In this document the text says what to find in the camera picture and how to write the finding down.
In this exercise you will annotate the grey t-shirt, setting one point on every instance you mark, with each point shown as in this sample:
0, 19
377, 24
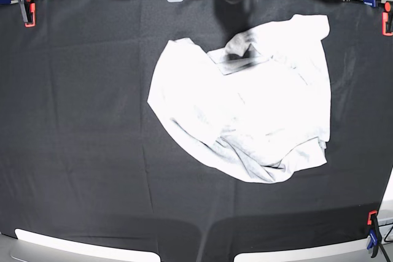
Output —
257, 109

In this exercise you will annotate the black table cloth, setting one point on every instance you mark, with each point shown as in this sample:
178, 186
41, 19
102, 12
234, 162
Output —
84, 158

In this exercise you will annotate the red black clamp far left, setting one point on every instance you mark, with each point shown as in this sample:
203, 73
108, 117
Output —
28, 11

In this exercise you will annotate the red black clamp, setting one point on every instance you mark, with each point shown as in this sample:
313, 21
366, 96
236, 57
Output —
387, 19
28, 11

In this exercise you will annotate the red black clamp far right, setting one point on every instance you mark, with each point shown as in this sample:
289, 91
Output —
387, 19

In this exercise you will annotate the red blue clamp near right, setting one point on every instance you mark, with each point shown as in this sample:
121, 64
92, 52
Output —
373, 233

